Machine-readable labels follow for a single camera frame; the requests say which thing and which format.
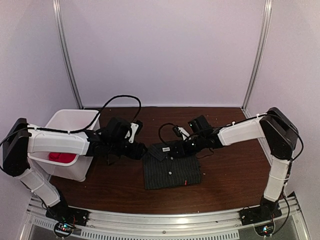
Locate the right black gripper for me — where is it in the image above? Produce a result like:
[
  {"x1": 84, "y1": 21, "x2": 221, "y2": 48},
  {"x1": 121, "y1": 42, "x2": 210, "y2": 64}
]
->
[{"x1": 168, "y1": 134, "x2": 206, "y2": 158}]

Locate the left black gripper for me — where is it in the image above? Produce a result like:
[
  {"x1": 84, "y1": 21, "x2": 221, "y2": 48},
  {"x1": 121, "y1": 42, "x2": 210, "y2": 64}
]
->
[{"x1": 108, "y1": 139, "x2": 148, "y2": 160}]

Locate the dark pinstriped shirt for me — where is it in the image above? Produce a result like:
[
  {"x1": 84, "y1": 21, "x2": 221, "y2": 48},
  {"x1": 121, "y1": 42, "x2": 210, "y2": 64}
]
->
[{"x1": 142, "y1": 143, "x2": 202, "y2": 190}]

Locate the red garment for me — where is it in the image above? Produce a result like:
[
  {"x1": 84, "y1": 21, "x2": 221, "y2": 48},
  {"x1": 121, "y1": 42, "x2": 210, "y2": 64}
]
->
[{"x1": 48, "y1": 152, "x2": 77, "y2": 164}]

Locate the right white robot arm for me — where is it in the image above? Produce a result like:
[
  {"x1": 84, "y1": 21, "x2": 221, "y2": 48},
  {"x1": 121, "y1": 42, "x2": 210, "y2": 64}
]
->
[{"x1": 169, "y1": 107, "x2": 300, "y2": 221}]

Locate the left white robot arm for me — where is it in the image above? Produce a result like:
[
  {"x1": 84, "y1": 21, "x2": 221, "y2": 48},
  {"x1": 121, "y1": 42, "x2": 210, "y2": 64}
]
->
[{"x1": 0, "y1": 117, "x2": 147, "y2": 222}]

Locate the white plastic laundry bin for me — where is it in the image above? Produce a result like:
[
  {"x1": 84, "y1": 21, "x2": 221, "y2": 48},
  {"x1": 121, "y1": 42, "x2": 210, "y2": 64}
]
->
[{"x1": 28, "y1": 109, "x2": 98, "y2": 182}]

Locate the left round circuit board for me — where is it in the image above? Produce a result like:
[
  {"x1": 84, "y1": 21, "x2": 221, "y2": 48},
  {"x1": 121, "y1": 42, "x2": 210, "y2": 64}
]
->
[{"x1": 53, "y1": 222, "x2": 75, "y2": 238}]

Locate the round circuit board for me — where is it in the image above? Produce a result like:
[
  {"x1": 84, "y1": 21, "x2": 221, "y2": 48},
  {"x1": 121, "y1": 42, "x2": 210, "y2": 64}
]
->
[
  {"x1": 254, "y1": 222, "x2": 275, "y2": 237},
  {"x1": 53, "y1": 222, "x2": 75, "y2": 238}
]

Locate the right round circuit board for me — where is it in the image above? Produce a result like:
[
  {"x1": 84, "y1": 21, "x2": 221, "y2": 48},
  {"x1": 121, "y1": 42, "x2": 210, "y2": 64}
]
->
[{"x1": 254, "y1": 222, "x2": 275, "y2": 237}]

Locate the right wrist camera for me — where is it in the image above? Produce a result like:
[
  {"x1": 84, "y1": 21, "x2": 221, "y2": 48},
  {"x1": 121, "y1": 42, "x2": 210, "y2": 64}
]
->
[{"x1": 172, "y1": 126, "x2": 190, "y2": 141}]

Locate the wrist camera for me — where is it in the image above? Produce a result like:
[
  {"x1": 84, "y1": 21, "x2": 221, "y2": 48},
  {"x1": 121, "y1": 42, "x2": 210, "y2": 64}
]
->
[
  {"x1": 172, "y1": 126, "x2": 190, "y2": 141},
  {"x1": 125, "y1": 120, "x2": 143, "y2": 144}
]

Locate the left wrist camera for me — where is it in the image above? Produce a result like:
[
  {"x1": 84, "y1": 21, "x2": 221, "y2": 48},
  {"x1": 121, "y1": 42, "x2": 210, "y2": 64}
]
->
[{"x1": 125, "y1": 120, "x2": 143, "y2": 144}]

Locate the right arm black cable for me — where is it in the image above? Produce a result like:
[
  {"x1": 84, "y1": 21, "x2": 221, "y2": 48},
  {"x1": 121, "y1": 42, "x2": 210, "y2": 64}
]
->
[{"x1": 159, "y1": 122, "x2": 178, "y2": 145}]

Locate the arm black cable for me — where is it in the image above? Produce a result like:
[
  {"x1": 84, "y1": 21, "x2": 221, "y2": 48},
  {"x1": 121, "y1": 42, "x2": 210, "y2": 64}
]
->
[
  {"x1": 159, "y1": 122, "x2": 178, "y2": 145},
  {"x1": 0, "y1": 94, "x2": 142, "y2": 148}
]

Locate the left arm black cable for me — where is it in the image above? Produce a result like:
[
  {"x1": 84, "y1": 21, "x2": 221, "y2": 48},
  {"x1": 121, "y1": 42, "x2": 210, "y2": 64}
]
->
[{"x1": 0, "y1": 94, "x2": 142, "y2": 148}]

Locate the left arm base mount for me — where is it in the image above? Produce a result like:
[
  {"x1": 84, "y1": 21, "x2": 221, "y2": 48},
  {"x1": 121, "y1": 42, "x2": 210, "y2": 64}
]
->
[{"x1": 45, "y1": 199, "x2": 89, "y2": 226}]

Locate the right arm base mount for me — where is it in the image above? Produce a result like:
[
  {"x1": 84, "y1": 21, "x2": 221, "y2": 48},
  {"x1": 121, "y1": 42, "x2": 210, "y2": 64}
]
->
[{"x1": 238, "y1": 197, "x2": 282, "y2": 226}]

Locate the front aluminium rail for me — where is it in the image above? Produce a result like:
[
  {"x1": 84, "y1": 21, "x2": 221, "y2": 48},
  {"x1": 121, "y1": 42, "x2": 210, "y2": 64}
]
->
[{"x1": 17, "y1": 197, "x2": 311, "y2": 240}]

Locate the left aluminium frame post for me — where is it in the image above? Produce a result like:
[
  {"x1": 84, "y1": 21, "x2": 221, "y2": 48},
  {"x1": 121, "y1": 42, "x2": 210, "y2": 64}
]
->
[{"x1": 52, "y1": 0, "x2": 84, "y2": 109}]

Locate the aluminium frame post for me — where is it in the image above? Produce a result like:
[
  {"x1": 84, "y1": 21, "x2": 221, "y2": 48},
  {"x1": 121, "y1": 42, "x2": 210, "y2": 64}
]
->
[
  {"x1": 52, "y1": 0, "x2": 84, "y2": 109},
  {"x1": 241, "y1": 0, "x2": 273, "y2": 112}
]

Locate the right aluminium frame post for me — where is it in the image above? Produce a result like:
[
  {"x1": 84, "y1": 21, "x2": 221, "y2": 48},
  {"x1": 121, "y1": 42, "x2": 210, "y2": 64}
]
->
[{"x1": 241, "y1": 0, "x2": 273, "y2": 112}]

